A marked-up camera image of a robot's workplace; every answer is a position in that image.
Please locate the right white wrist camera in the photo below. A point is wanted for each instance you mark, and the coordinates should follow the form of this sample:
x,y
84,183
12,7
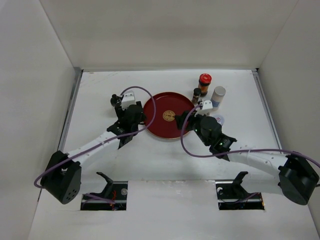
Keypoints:
x,y
205,108

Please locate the small black cap spice bottle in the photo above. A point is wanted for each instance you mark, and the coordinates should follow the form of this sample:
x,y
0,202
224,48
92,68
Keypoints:
x,y
196,95

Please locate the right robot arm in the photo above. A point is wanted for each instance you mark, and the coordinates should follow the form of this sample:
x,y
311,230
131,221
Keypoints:
x,y
287,173

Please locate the tall silver lid jar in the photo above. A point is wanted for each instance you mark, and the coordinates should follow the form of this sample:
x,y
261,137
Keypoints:
x,y
217,96

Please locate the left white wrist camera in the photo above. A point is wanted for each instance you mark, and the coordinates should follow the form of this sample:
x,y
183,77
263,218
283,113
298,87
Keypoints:
x,y
128,98

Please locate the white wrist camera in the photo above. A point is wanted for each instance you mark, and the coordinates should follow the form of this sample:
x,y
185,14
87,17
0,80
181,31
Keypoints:
x,y
205,108
128,98

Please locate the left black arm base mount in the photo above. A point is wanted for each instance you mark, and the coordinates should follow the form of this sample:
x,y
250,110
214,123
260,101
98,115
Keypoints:
x,y
113,197

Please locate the black knob cap salt bottle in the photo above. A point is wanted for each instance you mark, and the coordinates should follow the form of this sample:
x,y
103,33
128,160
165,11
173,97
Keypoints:
x,y
116,100

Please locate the red round tray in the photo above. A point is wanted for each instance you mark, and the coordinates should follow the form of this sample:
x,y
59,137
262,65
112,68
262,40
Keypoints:
x,y
160,114

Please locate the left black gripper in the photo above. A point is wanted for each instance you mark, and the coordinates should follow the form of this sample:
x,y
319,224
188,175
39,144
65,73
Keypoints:
x,y
121,112

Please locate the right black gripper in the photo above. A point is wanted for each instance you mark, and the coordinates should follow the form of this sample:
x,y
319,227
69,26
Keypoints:
x,y
194,118

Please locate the pink lid spice jar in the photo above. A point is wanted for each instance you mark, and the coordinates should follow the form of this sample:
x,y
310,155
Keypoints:
x,y
220,119

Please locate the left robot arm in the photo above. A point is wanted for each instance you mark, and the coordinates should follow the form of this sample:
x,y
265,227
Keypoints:
x,y
62,177

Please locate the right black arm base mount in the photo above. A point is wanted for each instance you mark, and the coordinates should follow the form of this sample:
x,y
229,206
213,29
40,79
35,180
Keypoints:
x,y
231,196

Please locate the red lid chili sauce jar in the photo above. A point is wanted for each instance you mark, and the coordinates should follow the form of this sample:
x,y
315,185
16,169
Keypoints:
x,y
204,81

